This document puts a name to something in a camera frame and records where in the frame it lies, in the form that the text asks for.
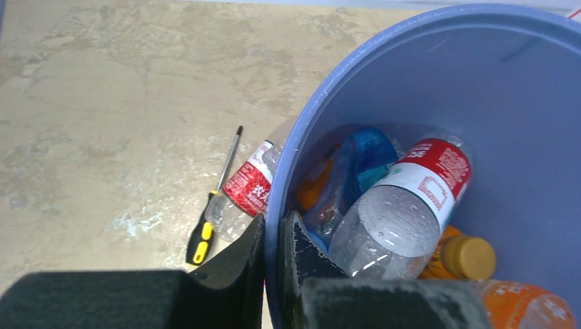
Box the black yellow screwdriver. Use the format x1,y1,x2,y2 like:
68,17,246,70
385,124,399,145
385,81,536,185
185,125,243,266

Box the clear bottle red label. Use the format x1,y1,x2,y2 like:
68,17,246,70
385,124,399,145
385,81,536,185
212,117,297,243

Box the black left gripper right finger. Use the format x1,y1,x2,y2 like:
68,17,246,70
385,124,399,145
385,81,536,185
280,210,491,328

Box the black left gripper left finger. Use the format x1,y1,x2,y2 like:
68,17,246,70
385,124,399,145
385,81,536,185
1,215,265,328

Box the orange juice bottle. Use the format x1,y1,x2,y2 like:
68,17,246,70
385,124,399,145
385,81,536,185
419,226,497,280

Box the crushed blue label bottle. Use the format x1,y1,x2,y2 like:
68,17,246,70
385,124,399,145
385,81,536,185
297,127,403,253

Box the blue plastic bin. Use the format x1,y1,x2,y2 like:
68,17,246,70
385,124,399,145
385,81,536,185
264,4,580,328

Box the orange tea bottle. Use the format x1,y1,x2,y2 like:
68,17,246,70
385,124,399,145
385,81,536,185
471,280,578,328

